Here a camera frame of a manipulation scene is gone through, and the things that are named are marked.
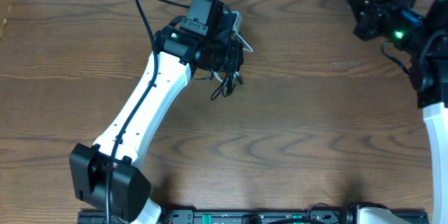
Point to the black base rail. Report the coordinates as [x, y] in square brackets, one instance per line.
[242, 217]

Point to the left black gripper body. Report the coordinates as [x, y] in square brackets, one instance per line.
[221, 57]

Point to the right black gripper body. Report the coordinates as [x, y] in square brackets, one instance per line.
[382, 20]

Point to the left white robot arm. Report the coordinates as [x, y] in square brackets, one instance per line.
[107, 174]

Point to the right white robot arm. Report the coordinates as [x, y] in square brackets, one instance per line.
[424, 38]

